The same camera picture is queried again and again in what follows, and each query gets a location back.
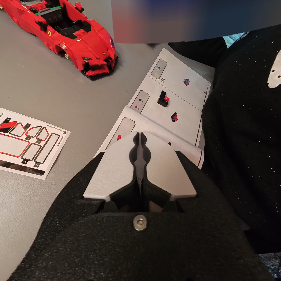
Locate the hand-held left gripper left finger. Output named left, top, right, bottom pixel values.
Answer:
left=83, top=131, right=140, bottom=202

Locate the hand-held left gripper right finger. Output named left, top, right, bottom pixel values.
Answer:
left=141, top=131, right=197, bottom=201

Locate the small black red brick assembly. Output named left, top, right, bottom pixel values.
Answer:
left=156, top=90, right=170, bottom=108

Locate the white instruction booklet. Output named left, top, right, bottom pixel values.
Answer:
left=93, top=48, right=212, bottom=176

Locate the white sticker sheet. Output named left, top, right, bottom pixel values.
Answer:
left=0, top=107, right=71, bottom=180

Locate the red brick-built toy car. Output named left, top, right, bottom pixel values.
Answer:
left=0, top=0, right=119, bottom=81

